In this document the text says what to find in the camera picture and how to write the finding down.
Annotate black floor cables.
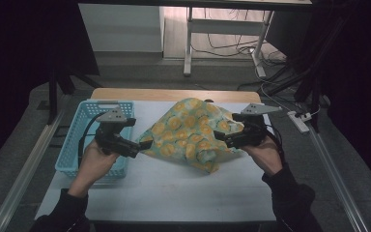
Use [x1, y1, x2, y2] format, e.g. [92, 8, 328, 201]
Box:
[189, 8, 288, 61]

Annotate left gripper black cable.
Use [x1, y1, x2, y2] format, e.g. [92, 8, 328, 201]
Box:
[77, 111, 106, 168]

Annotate white desk frame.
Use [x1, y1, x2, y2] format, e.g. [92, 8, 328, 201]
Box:
[183, 6, 275, 78]

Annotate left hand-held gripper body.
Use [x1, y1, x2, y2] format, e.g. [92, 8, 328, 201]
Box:
[94, 108, 143, 160]

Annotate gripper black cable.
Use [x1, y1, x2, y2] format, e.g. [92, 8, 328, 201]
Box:
[263, 123, 287, 163]
[77, 111, 106, 168]

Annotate aluminium rail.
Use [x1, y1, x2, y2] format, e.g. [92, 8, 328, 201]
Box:
[0, 110, 66, 232]
[306, 125, 371, 232]

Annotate person's left hand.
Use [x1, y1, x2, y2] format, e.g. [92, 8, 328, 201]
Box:
[68, 139, 121, 198]

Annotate white power strip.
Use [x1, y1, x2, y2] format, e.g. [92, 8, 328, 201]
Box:
[286, 110, 313, 134]

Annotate orange floral tote bag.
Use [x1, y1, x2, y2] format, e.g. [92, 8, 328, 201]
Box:
[136, 97, 249, 174]

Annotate white cable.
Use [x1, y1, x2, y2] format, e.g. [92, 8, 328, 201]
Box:
[253, 62, 323, 117]

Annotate blue plastic basket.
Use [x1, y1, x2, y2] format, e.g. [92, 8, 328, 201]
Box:
[54, 99, 135, 179]

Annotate white table mat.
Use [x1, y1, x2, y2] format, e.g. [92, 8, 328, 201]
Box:
[35, 100, 278, 224]

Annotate white cabinet panel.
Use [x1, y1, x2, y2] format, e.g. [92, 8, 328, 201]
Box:
[77, 3, 166, 53]

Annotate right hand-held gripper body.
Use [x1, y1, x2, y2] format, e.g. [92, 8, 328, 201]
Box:
[230, 102, 283, 150]

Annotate person's right hand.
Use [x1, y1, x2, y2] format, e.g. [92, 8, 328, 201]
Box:
[241, 136, 285, 177]

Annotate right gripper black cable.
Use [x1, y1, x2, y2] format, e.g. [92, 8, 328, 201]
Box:
[263, 123, 287, 163]

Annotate dark curtain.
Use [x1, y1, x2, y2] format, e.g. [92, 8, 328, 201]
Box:
[0, 0, 100, 177]
[312, 0, 371, 201]

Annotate black metal stand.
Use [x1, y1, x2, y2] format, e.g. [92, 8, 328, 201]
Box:
[263, 0, 352, 133]
[45, 62, 104, 126]

